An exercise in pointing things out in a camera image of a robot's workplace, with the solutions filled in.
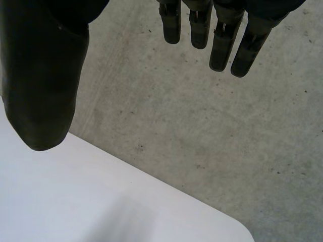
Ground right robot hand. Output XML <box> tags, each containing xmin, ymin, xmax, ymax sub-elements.
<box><xmin>0</xmin><ymin>0</ymin><xmax>306</xmax><ymax>152</ymax></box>

